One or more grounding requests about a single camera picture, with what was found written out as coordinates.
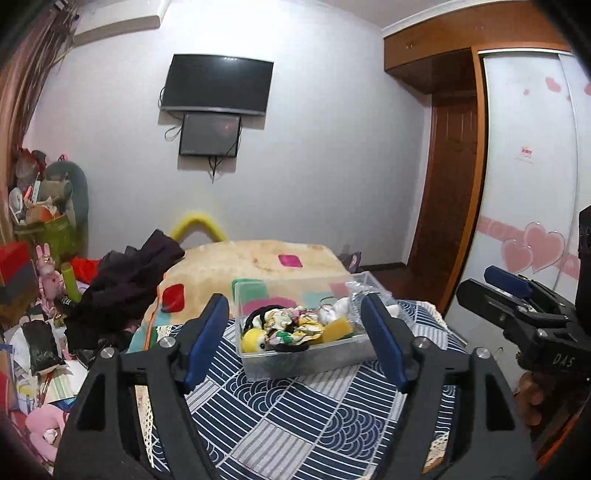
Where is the yellow green sponge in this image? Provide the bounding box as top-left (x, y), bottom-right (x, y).
top-left (320, 317), bottom-right (355, 343)

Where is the yellow plush toy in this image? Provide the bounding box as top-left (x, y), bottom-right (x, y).
top-left (240, 328), bottom-right (269, 354)

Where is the pink bunny toy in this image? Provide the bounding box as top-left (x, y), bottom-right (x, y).
top-left (35, 243), bottom-right (65, 318)

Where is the green cardboard box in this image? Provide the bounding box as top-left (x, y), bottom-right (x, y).
top-left (14, 215), bottom-right (82, 263)

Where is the black clothes pile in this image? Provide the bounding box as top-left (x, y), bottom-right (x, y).
top-left (64, 230), bottom-right (184, 361)

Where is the floral fabric scrunchie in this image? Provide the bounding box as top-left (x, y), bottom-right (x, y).
top-left (263, 307), bottom-right (325, 350)

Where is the large wall television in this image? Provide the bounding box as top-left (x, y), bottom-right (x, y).
top-left (160, 54), bottom-right (273, 116)

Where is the striped brown curtain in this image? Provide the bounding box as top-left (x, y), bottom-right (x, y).
top-left (1, 1), bottom-right (77, 244)

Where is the red box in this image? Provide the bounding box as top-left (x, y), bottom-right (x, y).
top-left (0, 242), bottom-right (37, 305)

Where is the white wardrobe with hearts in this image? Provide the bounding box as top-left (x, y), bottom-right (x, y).
top-left (443, 48), bottom-right (591, 370)

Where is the white cloth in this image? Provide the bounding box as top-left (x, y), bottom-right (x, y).
top-left (318, 295), bottom-right (405, 325)

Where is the small wall monitor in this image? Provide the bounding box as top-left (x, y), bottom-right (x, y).
top-left (179, 113), bottom-right (242, 158)

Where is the clear plastic storage bin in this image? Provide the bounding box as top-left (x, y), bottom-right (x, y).
top-left (232, 272), bottom-right (414, 381)

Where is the brown wooden door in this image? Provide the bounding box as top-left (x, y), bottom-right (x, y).
top-left (406, 91), bottom-right (478, 312)

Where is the yellow curved pillow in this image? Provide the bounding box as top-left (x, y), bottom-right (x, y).
top-left (168, 211), bottom-right (228, 243)

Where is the beige colourful-squares blanket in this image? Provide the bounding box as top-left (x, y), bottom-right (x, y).
top-left (128, 240), bottom-right (346, 353)

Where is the grey curved pillow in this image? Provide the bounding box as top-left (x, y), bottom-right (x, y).
top-left (39, 160), bottom-right (89, 228)

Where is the navy patterned tablecloth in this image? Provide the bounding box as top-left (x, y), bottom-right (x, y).
top-left (133, 299), bottom-right (463, 480)

